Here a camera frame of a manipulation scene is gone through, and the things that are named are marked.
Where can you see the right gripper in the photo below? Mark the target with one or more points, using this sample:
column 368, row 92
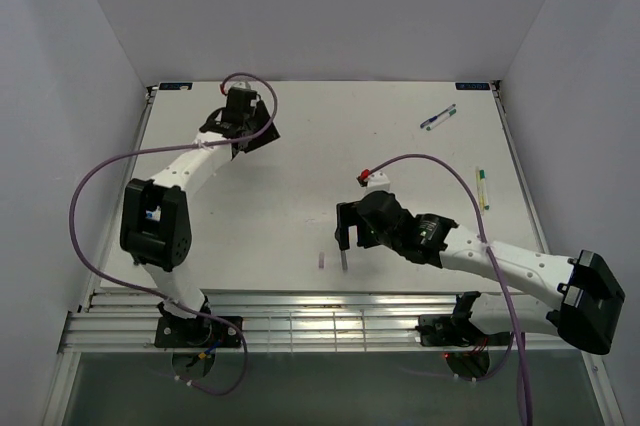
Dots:
column 348, row 216

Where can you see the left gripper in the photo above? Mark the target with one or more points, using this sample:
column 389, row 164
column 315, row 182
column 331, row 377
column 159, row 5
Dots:
column 266, row 137

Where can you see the purple marker pen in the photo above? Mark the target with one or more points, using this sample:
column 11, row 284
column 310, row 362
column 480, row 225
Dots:
column 344, row 261

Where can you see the green capped marker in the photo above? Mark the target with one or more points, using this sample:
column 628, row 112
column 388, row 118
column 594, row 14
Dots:
column 443, row 118

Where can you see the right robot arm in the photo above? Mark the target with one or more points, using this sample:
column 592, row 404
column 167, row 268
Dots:
column 576, row 299

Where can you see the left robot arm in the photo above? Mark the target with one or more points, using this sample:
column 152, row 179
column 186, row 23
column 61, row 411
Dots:
column 155, row 224

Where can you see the yellow highlighter pen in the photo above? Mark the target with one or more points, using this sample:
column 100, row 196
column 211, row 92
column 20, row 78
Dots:
column 482, row 190

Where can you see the left blue corner label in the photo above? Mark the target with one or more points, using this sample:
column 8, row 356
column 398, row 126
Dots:
column 175, row 86

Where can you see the blue corner label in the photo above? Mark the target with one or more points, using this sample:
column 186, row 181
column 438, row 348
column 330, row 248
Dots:
column 472, row 86
column 175, row 86

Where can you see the right blue corner label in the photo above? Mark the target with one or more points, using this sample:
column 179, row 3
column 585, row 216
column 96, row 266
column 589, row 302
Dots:
column 472, row 86

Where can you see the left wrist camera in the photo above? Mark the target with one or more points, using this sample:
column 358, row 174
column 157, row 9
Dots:
column 240, row 95

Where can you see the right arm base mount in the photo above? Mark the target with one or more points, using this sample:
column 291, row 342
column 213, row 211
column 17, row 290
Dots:
column 457, row 330

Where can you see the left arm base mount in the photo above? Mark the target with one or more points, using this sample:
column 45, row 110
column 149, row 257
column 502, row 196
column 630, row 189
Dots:
column 175, row 332

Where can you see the aluminium frame rail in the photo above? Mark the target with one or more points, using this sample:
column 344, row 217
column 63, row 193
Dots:
column 272, row 323

